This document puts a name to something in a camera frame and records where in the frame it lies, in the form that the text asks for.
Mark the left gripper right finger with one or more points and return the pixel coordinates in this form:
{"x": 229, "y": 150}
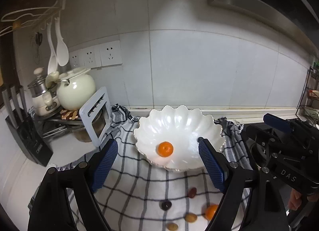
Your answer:
{"x": 215, "y": 163}

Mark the steel pot under rack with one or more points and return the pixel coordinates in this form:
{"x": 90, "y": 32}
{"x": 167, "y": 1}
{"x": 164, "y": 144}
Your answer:
{"x": 80, "y": 132}

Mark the white rice spoon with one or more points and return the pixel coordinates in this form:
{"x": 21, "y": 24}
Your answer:
{"x": 62, "y": 52}

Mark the white scalloped bowl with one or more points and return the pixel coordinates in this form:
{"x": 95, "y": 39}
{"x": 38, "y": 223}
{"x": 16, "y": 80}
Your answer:
{"x": 182, "y": 128}

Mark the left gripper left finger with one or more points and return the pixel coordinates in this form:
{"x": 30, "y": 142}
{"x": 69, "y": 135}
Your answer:
{"x": 103, "y": 161}

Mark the checkered grey white cloth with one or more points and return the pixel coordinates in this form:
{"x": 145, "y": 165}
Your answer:
{"x": 134, "y": 188}

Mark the orange mandarin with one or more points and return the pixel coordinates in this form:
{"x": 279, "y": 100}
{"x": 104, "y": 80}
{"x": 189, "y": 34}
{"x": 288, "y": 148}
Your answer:
{"x": 210, "y": 212}
{"x": 165, "y": 149}

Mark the white ladle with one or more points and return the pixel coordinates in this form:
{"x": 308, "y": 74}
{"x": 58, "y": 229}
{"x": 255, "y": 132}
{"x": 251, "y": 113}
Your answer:
{"x": 53, "y": 63}

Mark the black knife block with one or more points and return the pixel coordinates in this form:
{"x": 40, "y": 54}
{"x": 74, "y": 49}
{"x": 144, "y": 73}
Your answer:
{"x": 22, "y": 127}

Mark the red jujube date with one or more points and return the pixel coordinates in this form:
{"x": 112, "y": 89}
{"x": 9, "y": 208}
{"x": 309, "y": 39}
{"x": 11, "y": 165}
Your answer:
{"x": 192, "y": 192}

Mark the dark purple grape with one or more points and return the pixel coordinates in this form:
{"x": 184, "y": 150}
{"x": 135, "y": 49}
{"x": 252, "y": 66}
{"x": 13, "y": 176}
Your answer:
{"x": 165, "y": 205}

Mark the black wire spice rack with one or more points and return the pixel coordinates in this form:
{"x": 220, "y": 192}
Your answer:
{"x": 307, "y": 109}

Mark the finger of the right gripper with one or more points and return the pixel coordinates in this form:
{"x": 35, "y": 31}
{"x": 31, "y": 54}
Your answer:
{"x": 277, "y": 123}

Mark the white steel steamer pot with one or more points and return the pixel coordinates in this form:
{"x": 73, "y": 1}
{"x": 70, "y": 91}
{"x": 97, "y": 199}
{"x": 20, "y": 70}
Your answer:
{"x": 44, "y": 99}

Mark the white wall socket strip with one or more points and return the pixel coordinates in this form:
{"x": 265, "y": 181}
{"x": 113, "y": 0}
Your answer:
{"x": 101, "y": 55}

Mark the person's right hand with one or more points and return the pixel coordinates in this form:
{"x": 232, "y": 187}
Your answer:
{"x": 295, "y": 199}

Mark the cream ceramic pot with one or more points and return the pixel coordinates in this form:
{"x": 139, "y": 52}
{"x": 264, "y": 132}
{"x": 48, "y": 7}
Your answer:
{"x": 75, "y": 88}

